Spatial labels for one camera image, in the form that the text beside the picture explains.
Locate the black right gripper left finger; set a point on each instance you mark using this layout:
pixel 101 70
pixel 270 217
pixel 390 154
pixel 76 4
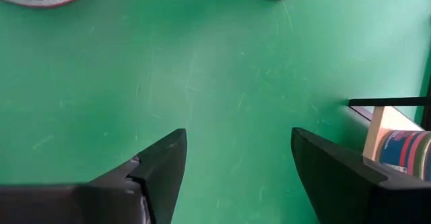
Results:
pixel 161 170

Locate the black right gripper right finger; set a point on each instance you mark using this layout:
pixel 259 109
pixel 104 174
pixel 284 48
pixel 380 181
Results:
pixel 336 190

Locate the blue red-banded seafood can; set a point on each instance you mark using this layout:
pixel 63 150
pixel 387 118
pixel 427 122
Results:
pixel 404 150

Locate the wooden shelf board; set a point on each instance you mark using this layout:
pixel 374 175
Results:
pixel 390 121

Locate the green table mat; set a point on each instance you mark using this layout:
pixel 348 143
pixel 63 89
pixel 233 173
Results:
pixel 215 66

